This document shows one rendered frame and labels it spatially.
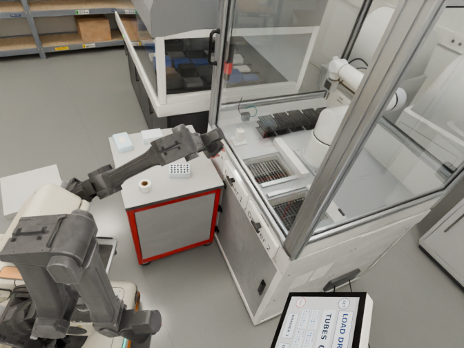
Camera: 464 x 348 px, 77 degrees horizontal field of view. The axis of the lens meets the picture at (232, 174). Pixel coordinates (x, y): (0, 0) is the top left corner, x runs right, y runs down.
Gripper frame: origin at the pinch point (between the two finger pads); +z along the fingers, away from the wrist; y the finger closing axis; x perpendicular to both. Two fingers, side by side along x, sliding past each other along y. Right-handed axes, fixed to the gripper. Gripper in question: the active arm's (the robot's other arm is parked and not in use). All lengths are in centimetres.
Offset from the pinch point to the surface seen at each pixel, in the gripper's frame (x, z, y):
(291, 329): -82, -15, -13
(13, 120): 220, 27, -167
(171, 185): 13.6, 11.3, -38.4
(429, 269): -110, 180, 46
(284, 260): -59, 10, -7
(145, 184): 20, 1, -47
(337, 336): -90, -21, 1
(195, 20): 77, -5, 35
